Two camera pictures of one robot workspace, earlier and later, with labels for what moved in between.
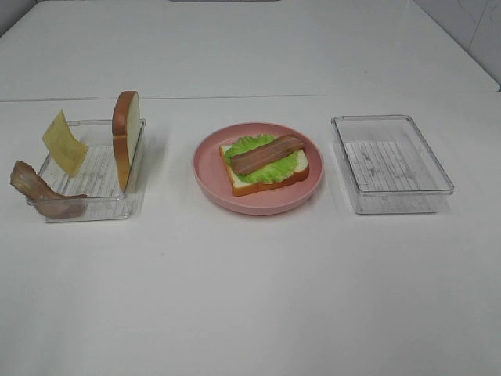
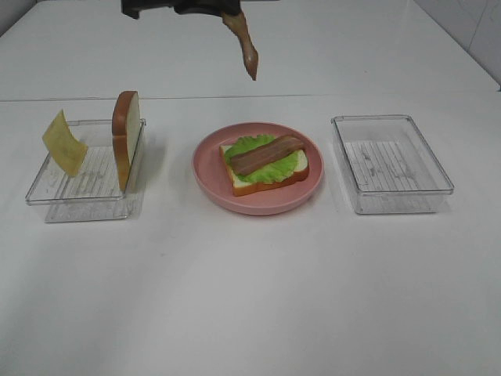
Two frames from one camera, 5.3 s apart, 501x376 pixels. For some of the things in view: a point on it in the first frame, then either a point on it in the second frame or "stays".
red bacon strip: (246, 160) stays
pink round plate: (214, 181) stays
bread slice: (243, 188) stays
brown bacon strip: (34, 189) to (236, 23)
